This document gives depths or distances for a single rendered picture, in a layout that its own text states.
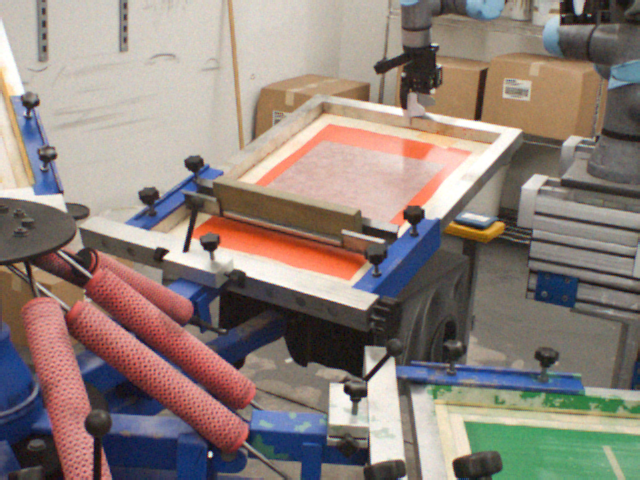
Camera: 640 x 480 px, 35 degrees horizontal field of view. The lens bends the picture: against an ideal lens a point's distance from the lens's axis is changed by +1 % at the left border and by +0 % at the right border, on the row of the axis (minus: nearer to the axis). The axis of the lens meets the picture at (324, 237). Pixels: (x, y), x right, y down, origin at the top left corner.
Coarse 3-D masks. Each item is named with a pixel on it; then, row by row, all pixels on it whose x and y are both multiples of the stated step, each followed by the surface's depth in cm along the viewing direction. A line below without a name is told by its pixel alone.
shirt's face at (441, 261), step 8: (432, 256) 249; (440, 256) 250; (448, 256) 250; (456, 256) 250; (464, 256) 251; (424, 264) 243; (432, 264) 244; (440, 264) 244; (448, 264) 244; (456, 264) 245; (424, 272) 238; (432, 272) 238; (440, 272) 239; (416, 280) 232; (424, 280) 233; (408, 288) 227; (416, 288) 227; (400, 296) 222
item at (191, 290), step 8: (176, 280) 188; (184, 280) 188; (176, 288) 186; (184, 288) 186; (192, 288) 185; (200, 288) 185; (208, 288) 188; (216, 288) 190; (224, 288) 192; (184, 296) 183; (192, 296) 184; (208, 296) 188; (216, 296) 191; (192, 304) 184
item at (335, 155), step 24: (312, 144) 251; (336, 144) 250; (360, 144) 249; (384, 144) 248; (288, 168) 241; (312, 168) 240; (336, 168) 240; (360, 168) 239; (288, 192) 231; (312, 192) 230; (336, 192) 230; (240, 240) 215; (264, 240) 214
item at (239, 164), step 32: (320, 96) 267; (288, 128) 253; (416, 128) 253; (448, 128) 248; (480, 128) 244; (256, 160) 244; (480, 160) 230; (448, 192) 219; (160, 224) 217; (448, 224) 214
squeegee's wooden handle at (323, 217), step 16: (224, 192) 216; (240, 192) 214; (256, 192) 211; (272, 192) 210; (224, 208) 219; (240, 208) 216; (256, 208) 214; (272, 208) 211; (288, 208) 209; (304, 208) 206; (320, 208) 204; (336, 208) 203; (352, 208) 202; (288, 224) 211; (304, 224) 208; (320, 224) 206; (336, 224) 204; (352, 224) 201
